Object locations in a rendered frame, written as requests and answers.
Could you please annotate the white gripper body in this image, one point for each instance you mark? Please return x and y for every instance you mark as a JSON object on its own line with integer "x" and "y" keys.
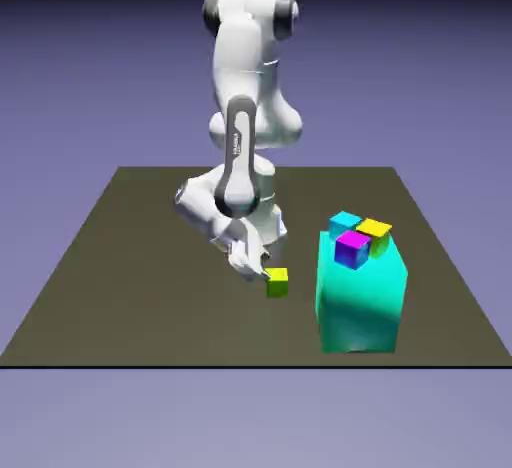
{"x": 244, "y": 259}

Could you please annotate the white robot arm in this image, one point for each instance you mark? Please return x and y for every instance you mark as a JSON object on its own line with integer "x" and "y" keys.
{"x": 244, "y": 76}

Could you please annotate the small lime green cube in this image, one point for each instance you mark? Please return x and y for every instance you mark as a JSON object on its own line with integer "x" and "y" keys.
{"x": 277, "y": 284}

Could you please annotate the small cyan cube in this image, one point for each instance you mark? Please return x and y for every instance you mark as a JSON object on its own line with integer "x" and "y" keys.
{"x": 343, "y": 223}

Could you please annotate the small magenta cube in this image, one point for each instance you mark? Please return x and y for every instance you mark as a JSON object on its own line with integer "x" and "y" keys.
{"x": 352, "y": 250}

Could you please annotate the small yellow cube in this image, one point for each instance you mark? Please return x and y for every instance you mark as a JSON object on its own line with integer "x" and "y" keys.
{"x": 378, "y": 234}

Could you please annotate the large teal box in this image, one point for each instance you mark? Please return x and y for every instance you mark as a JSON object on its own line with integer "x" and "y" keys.
{"x": 360, "y": 300}

